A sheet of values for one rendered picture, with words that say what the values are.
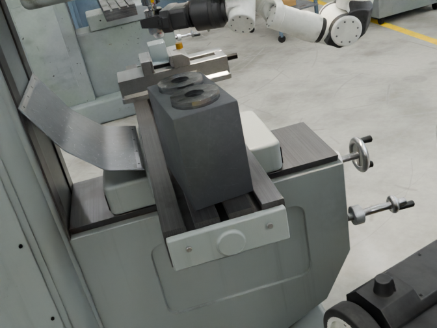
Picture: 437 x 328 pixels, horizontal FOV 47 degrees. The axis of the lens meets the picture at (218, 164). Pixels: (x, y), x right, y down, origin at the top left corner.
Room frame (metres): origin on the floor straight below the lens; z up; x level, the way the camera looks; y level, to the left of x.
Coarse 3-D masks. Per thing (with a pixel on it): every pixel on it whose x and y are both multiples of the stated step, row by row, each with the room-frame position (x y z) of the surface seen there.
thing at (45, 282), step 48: (0, 0) 1.38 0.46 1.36; (0, 48) 1.19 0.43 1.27; (0, 96) 1.12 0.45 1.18; (0, 144) 1.09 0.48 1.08; (48, 144) 1.32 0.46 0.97; (0, 192) 1.07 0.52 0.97; (48, 192) 1.13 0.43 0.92; (0, 240) 1.06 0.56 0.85; (48, 240) 1.09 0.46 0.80; (0, 288) 1.05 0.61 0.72; (48, 288) 1.07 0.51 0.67
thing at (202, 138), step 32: (160, 96) 0.92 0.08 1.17; (192, 96) 0.88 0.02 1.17; (224, 96) 0.85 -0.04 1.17; (160, 128) 0.96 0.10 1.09; (192, 128) 0.80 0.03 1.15; (224, 128) 0.81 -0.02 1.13; (192, 160) 0.79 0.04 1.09; (224, 160) 0.81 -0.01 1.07; (192, 192) 0.79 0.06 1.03; (224, 192) 0.80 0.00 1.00
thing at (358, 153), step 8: (368, 136) 1.41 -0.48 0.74; (352, 144) 1.43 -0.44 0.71; (360, 144) 1.38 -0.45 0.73; (336, 152) 1.39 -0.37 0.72; (352, 152) 1.41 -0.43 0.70; (360, 152) 1.39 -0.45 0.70; (368, 152) 1.36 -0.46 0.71; (344, 160) 1.39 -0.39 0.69; (352, 160) 1.43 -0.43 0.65; (360, 160) 1.39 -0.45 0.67; (368, 160) 1.35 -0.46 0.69; (360, 168) 1.38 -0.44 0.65; (368, 168) 1.35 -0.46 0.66
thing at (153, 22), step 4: (156, 16) 1.30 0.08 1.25; (140, 20) 1.32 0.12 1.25; (144, 20) 1.31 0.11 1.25; (148, 20) 1.31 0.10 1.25; (152, 20) 1.30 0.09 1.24; (156, 20) 1.30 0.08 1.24; (140, 24) 1.32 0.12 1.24; (144, 24) 1.31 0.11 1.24; (148, 24) 1.31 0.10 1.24; (152, 24) 1.30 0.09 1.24; (156, 24) 1.30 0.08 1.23; (160, 24) 1.29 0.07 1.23; (144, 28) 1.31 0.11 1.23; (148, 28) 1.31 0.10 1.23; (152, 28) 1.31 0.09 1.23
